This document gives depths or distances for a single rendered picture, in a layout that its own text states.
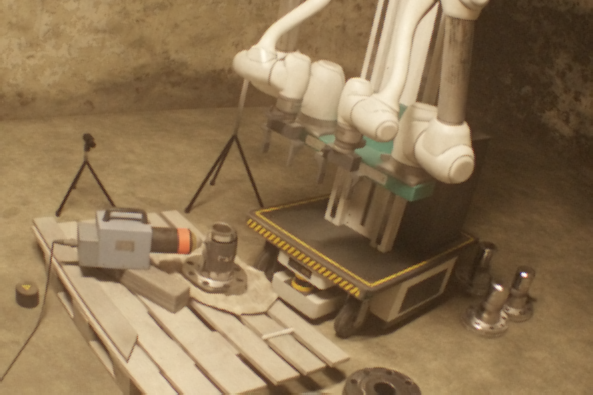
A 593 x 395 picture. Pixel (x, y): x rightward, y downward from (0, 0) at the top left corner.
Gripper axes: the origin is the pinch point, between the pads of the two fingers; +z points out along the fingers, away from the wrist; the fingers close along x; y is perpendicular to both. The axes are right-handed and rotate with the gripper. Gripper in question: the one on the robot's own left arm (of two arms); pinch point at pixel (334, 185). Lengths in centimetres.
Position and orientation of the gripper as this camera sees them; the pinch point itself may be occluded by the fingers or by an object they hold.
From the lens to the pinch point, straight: 232.4
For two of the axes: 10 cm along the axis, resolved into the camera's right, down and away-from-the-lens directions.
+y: -6.8, 1.1, -7.3
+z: -2.2, 9.1, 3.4
